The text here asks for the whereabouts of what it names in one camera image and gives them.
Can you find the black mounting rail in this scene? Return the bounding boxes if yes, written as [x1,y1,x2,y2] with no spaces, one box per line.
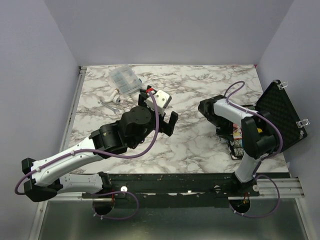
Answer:
[83,172,259,208]

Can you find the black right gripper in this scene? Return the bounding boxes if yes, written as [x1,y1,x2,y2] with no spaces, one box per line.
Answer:
[206,114,234,142]

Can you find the grey poker chip row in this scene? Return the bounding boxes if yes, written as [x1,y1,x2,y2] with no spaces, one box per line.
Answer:
[233,147,245,158]

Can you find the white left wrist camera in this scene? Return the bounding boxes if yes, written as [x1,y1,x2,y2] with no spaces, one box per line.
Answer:
[145,89,172,117]

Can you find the white plastic faucet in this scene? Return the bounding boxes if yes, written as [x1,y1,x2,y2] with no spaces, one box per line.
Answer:
[104,88,121,105]

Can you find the clear screw organizer box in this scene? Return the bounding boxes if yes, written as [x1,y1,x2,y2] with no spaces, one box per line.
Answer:
[109,65,143,96]

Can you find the silver open-end wrench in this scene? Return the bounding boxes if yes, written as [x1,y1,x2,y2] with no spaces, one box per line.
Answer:
[97,100,120,115]

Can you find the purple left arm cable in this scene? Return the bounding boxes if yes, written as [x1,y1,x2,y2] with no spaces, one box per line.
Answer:
[14,87,161,221]

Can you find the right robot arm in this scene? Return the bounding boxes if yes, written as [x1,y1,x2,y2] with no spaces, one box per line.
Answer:
[198,95,283,196]

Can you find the red playing card deck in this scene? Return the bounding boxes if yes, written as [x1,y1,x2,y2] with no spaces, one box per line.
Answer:
[232,126,242,140]

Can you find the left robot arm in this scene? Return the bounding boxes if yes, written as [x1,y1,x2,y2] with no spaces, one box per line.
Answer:
[14,106,179,203]

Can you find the black poker case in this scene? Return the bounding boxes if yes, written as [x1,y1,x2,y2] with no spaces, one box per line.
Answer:
[216,79,311,161]

